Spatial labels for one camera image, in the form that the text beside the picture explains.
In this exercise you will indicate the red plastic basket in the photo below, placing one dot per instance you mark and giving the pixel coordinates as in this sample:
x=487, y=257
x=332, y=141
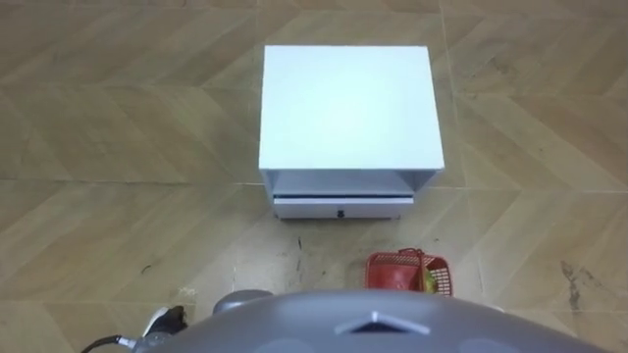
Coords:
x=392, y=275

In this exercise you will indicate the white bedside cabinet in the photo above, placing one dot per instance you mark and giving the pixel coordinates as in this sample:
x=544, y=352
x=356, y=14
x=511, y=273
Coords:
x=350, y=108

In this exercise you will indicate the yellow green soft toy fruit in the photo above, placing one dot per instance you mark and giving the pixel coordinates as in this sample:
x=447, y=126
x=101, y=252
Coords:
x=430, y=283

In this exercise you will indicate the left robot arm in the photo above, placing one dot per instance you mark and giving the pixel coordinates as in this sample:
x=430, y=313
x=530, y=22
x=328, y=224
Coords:
x=147, y=341

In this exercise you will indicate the robot body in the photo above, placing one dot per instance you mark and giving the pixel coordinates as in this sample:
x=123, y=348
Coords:
x=373, y=326

